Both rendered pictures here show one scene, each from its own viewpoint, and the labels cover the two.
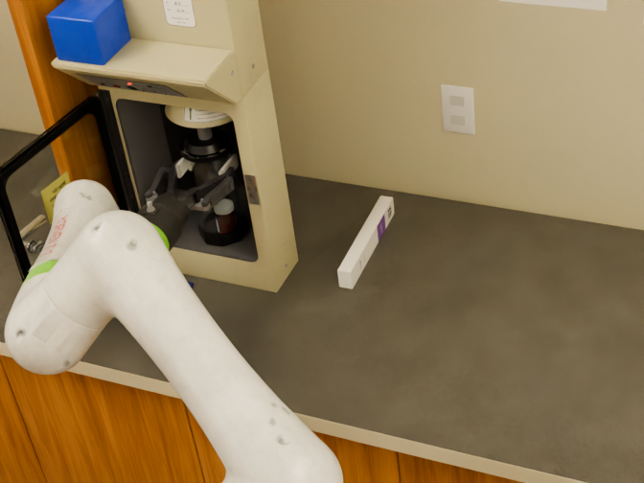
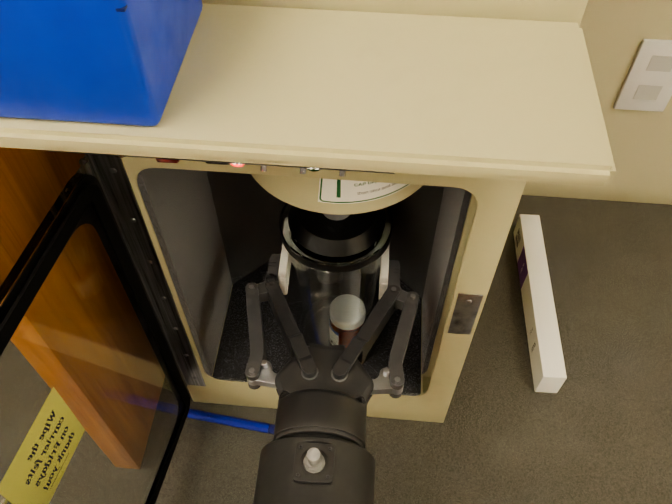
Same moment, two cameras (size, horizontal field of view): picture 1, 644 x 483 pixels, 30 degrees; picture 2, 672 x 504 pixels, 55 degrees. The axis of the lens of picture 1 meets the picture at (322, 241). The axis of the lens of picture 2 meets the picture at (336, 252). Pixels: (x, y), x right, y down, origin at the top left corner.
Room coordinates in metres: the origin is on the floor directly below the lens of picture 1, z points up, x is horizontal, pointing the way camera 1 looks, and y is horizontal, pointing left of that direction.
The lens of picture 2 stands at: (1.67, 0.35, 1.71)
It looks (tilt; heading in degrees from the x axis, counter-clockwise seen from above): 53 degrees down; 337
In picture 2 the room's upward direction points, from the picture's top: straight up
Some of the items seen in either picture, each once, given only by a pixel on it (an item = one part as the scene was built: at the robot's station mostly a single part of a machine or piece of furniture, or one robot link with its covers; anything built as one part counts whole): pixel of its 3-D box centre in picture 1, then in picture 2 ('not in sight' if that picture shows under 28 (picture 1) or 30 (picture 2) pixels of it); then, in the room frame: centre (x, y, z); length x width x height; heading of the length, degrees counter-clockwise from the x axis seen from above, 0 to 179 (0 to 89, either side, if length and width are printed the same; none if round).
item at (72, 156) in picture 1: (70, 218); (79, 466); (1.92, 0.48, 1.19); 0.30 x 0.01 x 0.40; 145
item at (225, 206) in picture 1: (215, 186); (336, 282); (2.03, 0.20, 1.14); 0.11 x 0.11 x 0.21
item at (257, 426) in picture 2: not in sight; (241, 423); (2.01, 0.34, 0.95); 0.14 x 0.01 x 0.01; 56
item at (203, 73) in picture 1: (147, 80); (284, 141); (1.93, 0.27, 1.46); 0.32 x 0.12 x 0.10; 62
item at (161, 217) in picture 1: (154, 228); (315, 484); (1.82, 0.31, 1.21); 0.09 x 0.06 x 0.12; 63
